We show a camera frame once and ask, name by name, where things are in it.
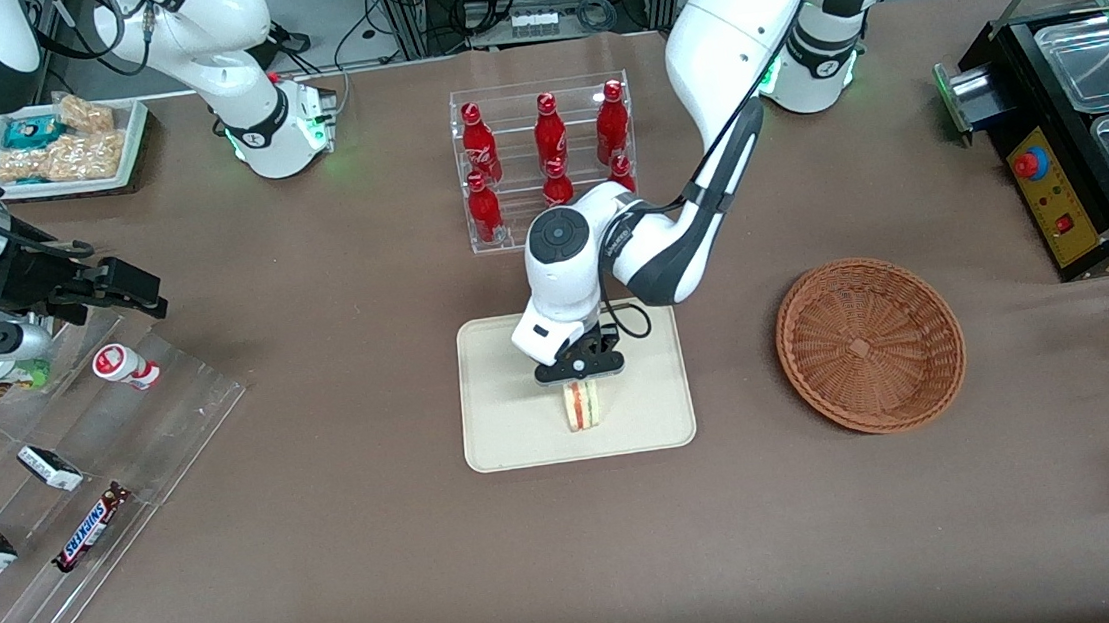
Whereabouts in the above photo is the beige rectangular tray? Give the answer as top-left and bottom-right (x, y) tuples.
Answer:
(452, 292), (701, 476)

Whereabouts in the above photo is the white red yogurt bottle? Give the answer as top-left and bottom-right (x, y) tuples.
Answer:
(90, 339), (165, 396)

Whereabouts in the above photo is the clear acrylic bottle rack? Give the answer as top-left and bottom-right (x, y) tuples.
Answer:
(446, 69), (644, 257)

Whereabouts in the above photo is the aluminium frame rack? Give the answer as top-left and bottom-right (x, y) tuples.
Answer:
(371, 0), (697, 62)

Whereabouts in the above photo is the triangular sandwich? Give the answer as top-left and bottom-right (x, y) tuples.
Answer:
(562, 377), (610, 435)

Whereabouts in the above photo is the white power strip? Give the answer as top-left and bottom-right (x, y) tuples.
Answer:
(508, 8), (561, 41)

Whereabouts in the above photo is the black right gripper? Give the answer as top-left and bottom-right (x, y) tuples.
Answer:
(0, 233), (171, 334)

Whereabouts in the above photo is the snickers chocolate bar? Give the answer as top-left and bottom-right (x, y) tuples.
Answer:
(45, 479), (139, 576)

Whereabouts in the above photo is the clear acrylic stepped stand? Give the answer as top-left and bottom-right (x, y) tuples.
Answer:
(0, 297), (270, 623)

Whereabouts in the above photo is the brown wicker basket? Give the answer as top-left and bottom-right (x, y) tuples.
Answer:
(768, 248), (974, 444)

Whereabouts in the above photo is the black machine with yellow panel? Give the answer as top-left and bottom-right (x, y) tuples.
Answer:
(927, 0), (1109, 294)

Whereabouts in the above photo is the white snack tray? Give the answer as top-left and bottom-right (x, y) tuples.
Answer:
(0, 93), (156, 204)

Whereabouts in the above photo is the large peanut brittle bag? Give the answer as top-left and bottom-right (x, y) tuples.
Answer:
(0, 128), (131, 189)

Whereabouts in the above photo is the teal snack packet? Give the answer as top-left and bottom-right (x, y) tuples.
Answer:
(0, 113), (66, 153)

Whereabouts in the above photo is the small peanut brittle bag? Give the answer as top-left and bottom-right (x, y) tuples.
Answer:
(52, 88), (117, 138)

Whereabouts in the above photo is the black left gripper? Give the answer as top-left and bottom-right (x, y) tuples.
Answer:
(561, 324), (629, 385)

